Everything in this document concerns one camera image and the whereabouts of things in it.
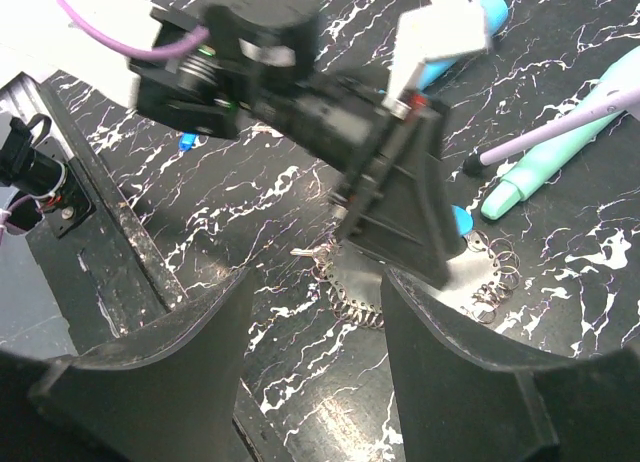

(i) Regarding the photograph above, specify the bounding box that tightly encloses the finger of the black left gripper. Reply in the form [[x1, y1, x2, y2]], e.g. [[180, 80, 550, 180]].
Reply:
[[335, 114, 460, 289]]

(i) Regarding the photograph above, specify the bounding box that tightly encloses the lilac music stand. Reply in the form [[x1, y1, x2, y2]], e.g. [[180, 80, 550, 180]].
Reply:
[[463, 85, 639, 176]]

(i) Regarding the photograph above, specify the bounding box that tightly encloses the key with blue tag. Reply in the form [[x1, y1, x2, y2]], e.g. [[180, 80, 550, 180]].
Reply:
[[178, 133, 208, 152]]

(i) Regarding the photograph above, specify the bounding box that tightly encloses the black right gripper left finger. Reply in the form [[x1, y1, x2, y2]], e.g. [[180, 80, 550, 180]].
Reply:
[[29, 269, 254, 461]]

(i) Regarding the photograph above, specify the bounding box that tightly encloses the blue toy microphone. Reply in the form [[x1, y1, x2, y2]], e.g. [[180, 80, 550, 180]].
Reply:
[[377, 0, 510, 96]]

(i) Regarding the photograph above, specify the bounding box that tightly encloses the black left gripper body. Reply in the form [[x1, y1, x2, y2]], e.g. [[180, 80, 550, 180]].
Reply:
[[202, 4, 445, 181]]

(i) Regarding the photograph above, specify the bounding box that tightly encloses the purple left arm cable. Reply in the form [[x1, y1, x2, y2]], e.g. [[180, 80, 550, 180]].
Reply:
[[0, 0, 211, 243]]

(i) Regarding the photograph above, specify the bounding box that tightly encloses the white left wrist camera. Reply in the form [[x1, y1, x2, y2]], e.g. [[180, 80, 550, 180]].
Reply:
[[382, 0, 491, 111]]

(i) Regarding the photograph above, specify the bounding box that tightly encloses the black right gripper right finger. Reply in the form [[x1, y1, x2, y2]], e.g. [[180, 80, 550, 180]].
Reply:
[[381, 273, 639, 461]]

